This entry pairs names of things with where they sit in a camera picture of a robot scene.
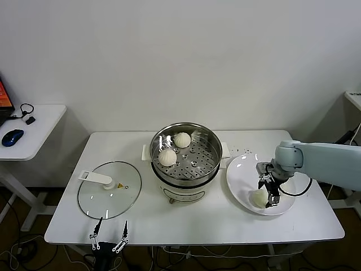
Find white side desk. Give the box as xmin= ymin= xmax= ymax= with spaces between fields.
xmin=0 ymin=104 xmax=67 ymax=234

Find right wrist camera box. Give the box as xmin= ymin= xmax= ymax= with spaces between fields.
xmin=256 ymin=162 xmax=274 ymax=173

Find blue computer mouse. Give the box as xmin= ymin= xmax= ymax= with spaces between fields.
xmin=1 ymin=129 xmax=24 ymax=147

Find white floor cable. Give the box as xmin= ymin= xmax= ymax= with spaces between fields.
xmin=0 ymin=235 xmax=43 ymax=271

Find glass lid with white handle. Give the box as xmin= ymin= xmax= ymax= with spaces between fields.
xmin=77 ymin=160 xmax=142 ymax=221

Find white round plate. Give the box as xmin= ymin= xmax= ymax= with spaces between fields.
xmin=225 ymin=154 xmax=297 ymax=217

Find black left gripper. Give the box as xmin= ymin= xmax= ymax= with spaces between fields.
xmin=89 ymin=216 xmax=130 ymax=263

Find black earphone cable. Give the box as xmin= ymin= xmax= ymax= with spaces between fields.
xmin=7 ymin=103 xmax=35 ymax=121

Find black floor cable tangle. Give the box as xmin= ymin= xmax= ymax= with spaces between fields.
xmin=0 ymin=194 xmax=57 ymax=271

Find white cable with plug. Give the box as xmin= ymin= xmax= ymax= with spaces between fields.
xmin=159 ymin=244 xmax=271 ymax=259

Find black laptop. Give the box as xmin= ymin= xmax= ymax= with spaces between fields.
xmin=0 ymin=72 xmax=15 ymax=128

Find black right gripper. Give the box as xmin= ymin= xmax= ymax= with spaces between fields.
xmin=257 ymin=173 xmax=284 ymax=209

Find white electric cooker pot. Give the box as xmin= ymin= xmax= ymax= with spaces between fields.
xmin=140 ymin=142 xmax=231 ymax=206

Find stainless steel steamer basket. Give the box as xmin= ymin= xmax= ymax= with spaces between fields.
xmin=148 ymin=121 xmax=223 ymax=185

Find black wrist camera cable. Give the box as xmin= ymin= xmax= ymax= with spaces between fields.
xmin=279 ymin=177 xmax=313 ymax=196

